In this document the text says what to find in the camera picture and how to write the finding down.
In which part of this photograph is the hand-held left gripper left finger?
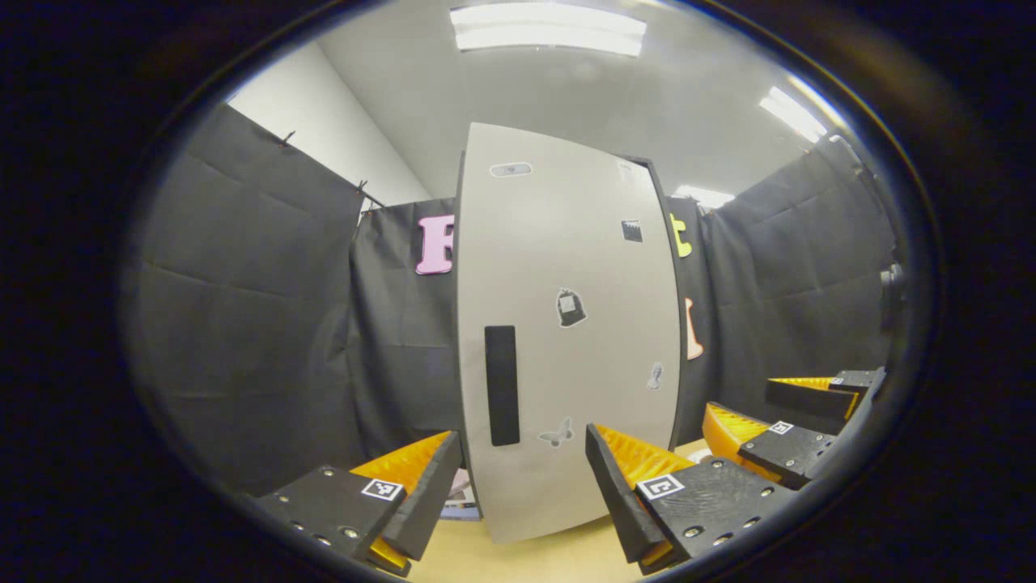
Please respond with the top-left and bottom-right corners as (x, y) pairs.
(253, 429), (463, 578)

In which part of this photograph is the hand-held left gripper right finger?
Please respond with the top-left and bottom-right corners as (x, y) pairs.
(584, 421), (800, 577)

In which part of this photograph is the black cabinet door handle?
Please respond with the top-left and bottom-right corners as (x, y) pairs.
(483, 325), (521, 448)

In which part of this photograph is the dark grey cabinet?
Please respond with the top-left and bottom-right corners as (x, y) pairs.
(619, 154), (689, 450)

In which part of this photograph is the grey cabinet door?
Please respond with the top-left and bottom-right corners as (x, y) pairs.
(455, 121), (683, 546)

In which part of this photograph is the ceiling light panel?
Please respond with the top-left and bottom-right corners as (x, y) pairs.
(448, 2), (649, 58)
(758, 84), (831, 146)

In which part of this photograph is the black backdrop cloth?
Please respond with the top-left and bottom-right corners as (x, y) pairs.
(129, 104), (899, 496)

